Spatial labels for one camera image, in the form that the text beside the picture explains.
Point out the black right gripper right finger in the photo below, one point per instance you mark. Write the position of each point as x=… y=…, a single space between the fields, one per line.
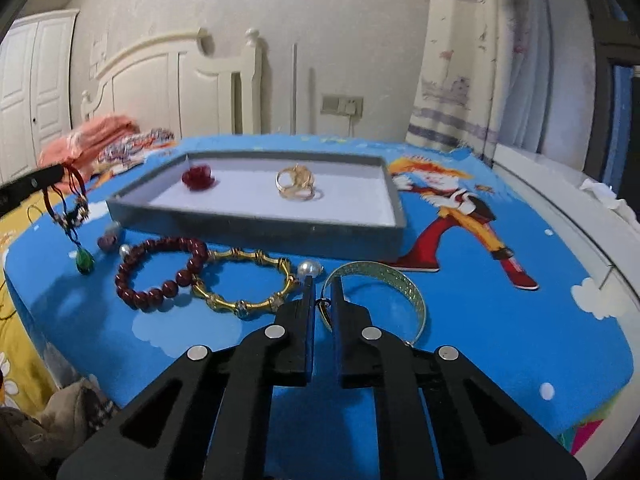
x=438 y=416

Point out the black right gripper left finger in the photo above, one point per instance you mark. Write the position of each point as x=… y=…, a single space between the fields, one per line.
x=207 y=415

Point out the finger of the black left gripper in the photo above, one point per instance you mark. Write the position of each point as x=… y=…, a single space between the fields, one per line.
x=13 y=193

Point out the gold bamboo bangle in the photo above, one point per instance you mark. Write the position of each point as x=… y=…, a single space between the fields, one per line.
x=245 y=284

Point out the large silver pearl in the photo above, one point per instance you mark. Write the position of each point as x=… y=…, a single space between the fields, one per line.
x=309 y=268

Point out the red rose brooch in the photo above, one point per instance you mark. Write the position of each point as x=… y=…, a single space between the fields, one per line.
x=198 y=178

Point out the wide gold cuff bangle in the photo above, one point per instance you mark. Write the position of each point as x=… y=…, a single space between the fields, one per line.
x=382 y=273

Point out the gold ring bangles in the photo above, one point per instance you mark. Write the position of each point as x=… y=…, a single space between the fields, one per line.
x=297 y=182

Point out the grey jewelry tray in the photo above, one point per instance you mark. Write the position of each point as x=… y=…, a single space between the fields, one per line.
x=358 y=217

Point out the pink folded blanket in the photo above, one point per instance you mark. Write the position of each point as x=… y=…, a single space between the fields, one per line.
x=81 y=147

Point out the patterned pillow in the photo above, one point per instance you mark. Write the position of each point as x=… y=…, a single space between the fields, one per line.
x=129 y=146

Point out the plaid fabric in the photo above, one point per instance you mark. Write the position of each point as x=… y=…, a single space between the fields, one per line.
x=71 y=416

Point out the white wardrobe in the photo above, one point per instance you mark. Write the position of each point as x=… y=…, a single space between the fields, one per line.
x=35 y=88

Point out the blue cartoon table cloth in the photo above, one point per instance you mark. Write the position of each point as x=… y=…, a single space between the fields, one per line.
x=499 y=285

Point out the yellow floral bedsheet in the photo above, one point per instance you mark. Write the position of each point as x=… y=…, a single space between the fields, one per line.
x=28 y=385

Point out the white bed headboard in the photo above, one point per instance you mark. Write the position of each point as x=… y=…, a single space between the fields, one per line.
x=169 y=81

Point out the white window sill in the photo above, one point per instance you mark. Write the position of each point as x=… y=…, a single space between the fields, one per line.
x=603 y=239

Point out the white tissue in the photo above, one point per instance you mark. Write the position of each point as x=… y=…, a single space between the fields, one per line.
x=605 y=194

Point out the ship print curtain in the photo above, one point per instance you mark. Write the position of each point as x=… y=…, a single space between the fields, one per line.
x=485 y=76

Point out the white wall pipe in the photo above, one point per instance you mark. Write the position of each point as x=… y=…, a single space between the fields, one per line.
x=293 y=106

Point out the wall socket panel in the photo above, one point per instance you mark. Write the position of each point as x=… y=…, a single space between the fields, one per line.
x=337 y=105

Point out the dark window frame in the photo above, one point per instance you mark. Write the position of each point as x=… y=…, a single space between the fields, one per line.
x=613 y=149

